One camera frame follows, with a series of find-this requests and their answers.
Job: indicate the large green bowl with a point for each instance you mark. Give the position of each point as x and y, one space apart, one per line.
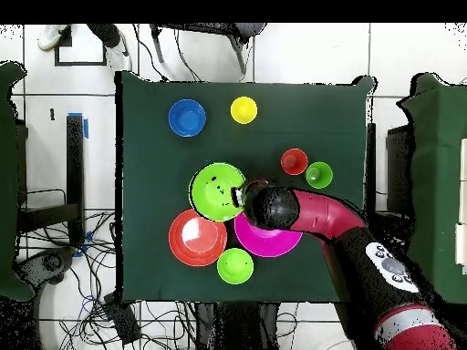
211 193

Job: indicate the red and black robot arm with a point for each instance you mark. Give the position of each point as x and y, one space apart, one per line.
321 215

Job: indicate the large pink bowl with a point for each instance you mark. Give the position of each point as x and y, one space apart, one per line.
270 244

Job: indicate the orange cup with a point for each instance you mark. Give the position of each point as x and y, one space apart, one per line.
294 162

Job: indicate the orange bowl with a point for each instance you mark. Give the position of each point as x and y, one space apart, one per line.
199 237

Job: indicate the small green bowl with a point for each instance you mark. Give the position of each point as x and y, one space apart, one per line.
235 265

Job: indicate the green cup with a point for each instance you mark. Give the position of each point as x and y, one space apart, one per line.
319 175

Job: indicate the yellow cup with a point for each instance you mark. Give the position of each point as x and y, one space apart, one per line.
243 110

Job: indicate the dark green table cloth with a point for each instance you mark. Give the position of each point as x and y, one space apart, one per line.
164 153

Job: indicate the small dark blue bowl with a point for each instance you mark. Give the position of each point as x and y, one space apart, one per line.
187 118

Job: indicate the black metal stand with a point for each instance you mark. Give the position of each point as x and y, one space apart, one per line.
397 164
74 164

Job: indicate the grey chair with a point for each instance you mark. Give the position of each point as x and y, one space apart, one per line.
248 29

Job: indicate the blue tape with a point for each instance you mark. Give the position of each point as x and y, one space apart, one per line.
86 127

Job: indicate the black power strip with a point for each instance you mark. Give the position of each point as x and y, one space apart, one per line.
122 317

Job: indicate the green cloth side table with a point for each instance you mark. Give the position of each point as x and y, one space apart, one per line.
437 164
7 182

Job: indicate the black wheeled base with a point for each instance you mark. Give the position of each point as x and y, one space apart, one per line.
51 262

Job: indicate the person's leg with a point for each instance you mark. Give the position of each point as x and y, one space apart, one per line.
104 32

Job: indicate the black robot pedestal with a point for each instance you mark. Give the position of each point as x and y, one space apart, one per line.
240 328

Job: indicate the black square frame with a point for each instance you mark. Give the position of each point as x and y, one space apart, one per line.
80 63

